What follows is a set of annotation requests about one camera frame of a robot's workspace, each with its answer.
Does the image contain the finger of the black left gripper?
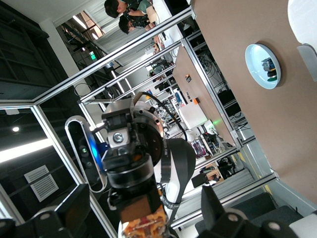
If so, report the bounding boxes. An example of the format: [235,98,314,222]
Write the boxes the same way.
[106,186,122,212]

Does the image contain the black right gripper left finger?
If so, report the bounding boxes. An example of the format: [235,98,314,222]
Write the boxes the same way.
[0,183,91,238]

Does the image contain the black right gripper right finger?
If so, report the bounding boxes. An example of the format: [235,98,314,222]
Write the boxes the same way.
[195,185,306,238]

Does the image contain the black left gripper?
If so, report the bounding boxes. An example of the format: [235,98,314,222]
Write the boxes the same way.
[101,99,165,172]

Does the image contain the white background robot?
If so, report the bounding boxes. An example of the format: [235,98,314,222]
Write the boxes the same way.
[185,118,216,143]

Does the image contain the ceiling light strip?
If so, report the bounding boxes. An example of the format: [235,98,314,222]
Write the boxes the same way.
[0,138,54,164]

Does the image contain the neighbouring brown table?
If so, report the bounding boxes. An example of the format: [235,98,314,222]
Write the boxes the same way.
[172,46,237,147]

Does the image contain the person with black hair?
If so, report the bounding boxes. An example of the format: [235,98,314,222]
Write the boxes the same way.
[104,0,152,19]
[118,14,158,35]

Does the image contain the light blue round plate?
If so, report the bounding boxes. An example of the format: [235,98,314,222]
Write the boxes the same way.
[245,43,282,89]

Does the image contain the white lunch box grey latches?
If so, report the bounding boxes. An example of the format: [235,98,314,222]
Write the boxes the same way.
[287,0,317,83]

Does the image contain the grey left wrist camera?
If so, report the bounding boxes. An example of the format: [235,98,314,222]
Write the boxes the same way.
[64,115,107,193]

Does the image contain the white wall vent grille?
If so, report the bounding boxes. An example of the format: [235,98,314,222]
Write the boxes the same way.
[24,165,59,202]

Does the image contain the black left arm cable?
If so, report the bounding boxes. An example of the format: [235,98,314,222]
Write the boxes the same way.
[137,92,189,141]

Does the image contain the long aluminium frame beam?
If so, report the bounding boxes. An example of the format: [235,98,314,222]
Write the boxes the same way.
[0,6,198,110]

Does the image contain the green mushroom push-button switch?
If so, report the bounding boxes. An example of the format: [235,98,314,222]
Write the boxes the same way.
[261,58,277,82]

